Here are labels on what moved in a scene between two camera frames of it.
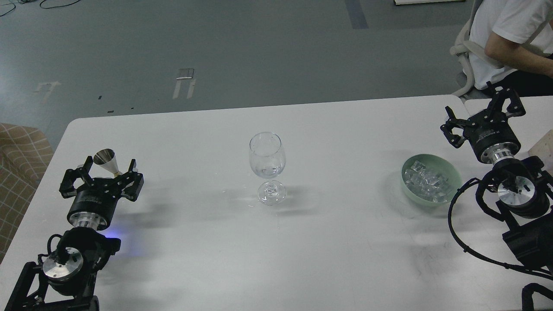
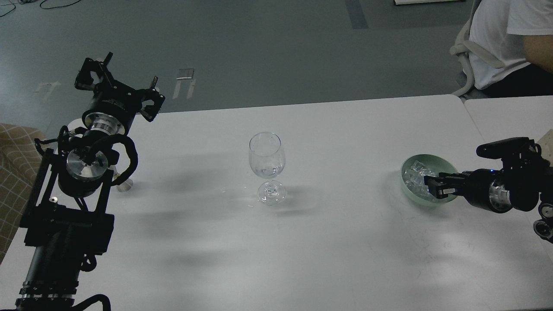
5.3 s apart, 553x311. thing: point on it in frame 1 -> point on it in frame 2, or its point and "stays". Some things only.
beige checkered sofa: [25, 153] stays
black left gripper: [94, 202] -> [112, 107]
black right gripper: [489, 132] -> [482, 188]
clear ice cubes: [426, 183] stays
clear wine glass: [268, 159] stays
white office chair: [465, 46] stays
